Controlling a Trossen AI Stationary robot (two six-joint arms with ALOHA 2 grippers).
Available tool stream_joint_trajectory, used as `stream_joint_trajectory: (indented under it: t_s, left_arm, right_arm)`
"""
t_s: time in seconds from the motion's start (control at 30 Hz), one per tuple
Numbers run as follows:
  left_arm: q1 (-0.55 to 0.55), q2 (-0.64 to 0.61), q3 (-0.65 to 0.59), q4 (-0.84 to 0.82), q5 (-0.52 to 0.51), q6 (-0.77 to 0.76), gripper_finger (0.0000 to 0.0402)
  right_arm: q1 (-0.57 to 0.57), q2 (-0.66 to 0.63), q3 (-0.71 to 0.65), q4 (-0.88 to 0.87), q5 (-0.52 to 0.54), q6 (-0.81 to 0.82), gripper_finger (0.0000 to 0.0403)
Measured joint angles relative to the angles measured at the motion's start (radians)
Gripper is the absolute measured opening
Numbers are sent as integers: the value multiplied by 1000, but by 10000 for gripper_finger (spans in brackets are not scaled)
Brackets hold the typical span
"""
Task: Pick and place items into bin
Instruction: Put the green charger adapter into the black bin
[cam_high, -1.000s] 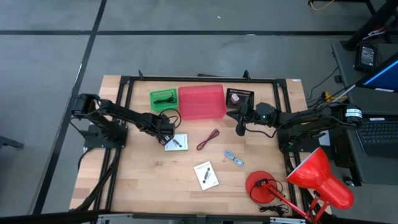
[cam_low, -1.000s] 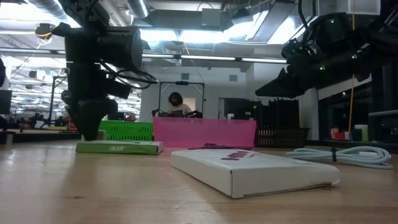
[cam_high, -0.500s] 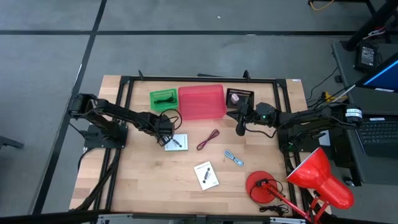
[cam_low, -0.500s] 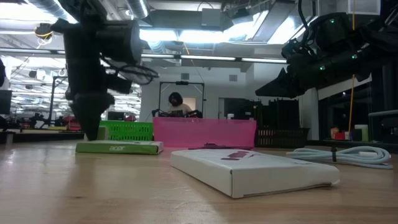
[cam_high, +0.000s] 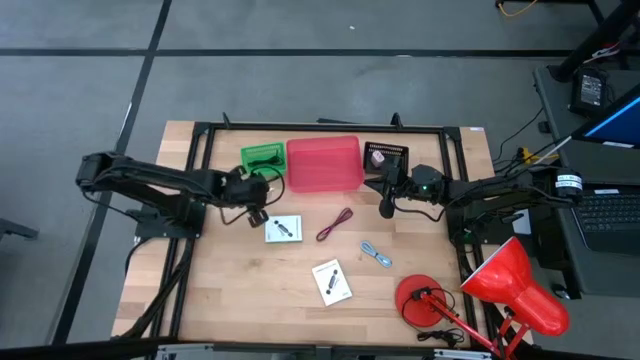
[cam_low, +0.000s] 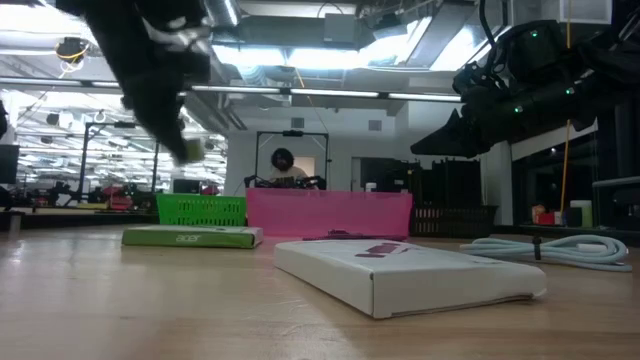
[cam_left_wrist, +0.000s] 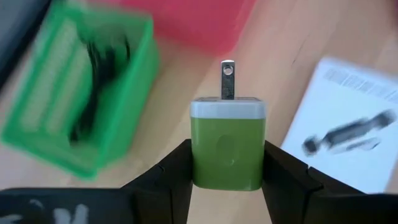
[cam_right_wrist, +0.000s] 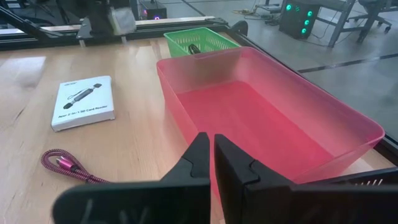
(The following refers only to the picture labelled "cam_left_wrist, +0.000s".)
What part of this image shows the white card reader booklet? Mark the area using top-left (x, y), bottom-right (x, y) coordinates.
top-left (279, 57), bottom-right (398, 195)

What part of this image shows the green white wall charger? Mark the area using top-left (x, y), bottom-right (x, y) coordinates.
top-left (189, 59), bottom-right (267, 191)

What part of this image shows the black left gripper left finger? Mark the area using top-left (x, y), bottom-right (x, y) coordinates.
top-left (0, 138), bottom-right (194, 224)

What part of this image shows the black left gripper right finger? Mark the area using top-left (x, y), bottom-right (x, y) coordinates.
top-left (262, 139), bottom-right (398, 224)

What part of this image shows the black aluminium table frame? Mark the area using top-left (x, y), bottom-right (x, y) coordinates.
top-left (0, 0), bottom-right (52, 90)

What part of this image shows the black cable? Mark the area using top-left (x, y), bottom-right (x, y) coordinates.
top-left (68, 32), bottom-right (131, 146)

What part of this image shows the red translucent plastic bin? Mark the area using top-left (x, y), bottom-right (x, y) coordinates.
top-left (90, 0), bottom-right (259, 58)

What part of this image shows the green plastic basket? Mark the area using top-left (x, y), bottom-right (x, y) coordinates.
top-left (0, 0), bottom-right (162, 181)

